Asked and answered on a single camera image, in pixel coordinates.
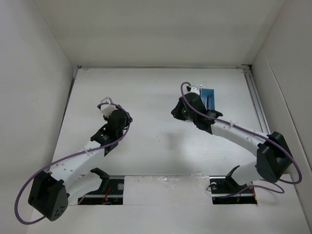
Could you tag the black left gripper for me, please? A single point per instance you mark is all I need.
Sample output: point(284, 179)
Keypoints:
point(126, 123)

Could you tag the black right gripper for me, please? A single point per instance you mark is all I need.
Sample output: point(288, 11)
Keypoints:
point(176, 111)

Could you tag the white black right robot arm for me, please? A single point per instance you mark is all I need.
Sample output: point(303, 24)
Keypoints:
point(272, 155)

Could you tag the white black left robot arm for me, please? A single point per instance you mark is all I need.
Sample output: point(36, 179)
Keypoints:
point(76, 175)

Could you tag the light blue storage bin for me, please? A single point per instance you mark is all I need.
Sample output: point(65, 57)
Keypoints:
point(208, 92)

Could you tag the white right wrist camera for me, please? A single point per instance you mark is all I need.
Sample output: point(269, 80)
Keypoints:
point(193, 89)

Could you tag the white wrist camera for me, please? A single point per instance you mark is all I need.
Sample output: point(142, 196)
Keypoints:
point(106, 106)
point(193, 89)

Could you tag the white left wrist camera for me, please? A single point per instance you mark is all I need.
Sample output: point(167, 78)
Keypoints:
point(106, 106)

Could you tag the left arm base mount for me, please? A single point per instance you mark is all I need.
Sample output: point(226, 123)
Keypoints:
point(109, 192)

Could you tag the aluminium rail right edge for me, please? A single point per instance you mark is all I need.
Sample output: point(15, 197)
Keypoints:
point(255, 99)

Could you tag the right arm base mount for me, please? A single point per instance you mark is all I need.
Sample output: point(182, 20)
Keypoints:
point(225, 191)

